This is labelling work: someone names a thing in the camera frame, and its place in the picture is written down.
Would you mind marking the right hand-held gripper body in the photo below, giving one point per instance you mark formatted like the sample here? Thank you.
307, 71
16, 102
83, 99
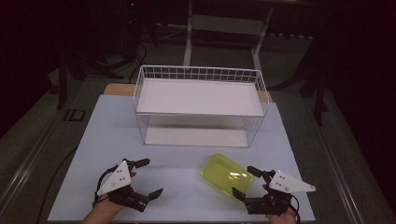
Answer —
288, 184

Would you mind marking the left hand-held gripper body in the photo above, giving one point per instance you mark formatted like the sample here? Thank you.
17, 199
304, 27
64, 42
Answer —
115, 180

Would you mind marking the yellow-green translucent plastic tray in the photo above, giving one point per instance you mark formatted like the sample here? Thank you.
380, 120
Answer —
227, 175

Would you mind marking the person's left hand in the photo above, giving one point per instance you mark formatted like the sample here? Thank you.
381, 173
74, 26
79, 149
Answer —
107, 207

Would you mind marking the person's right hand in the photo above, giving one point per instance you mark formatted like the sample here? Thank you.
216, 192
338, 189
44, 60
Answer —
281, 218

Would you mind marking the white board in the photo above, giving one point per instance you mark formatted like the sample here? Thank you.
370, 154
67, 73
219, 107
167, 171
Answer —
174, 161

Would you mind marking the black stand leg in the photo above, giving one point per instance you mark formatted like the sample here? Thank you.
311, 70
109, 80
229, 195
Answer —
320, 99
61, 84

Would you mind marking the metal floor rail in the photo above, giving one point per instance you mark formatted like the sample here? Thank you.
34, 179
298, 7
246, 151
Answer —
28, 161
337, 174

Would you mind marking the white metal stand frame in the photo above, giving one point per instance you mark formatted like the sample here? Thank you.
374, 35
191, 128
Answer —
189, 34

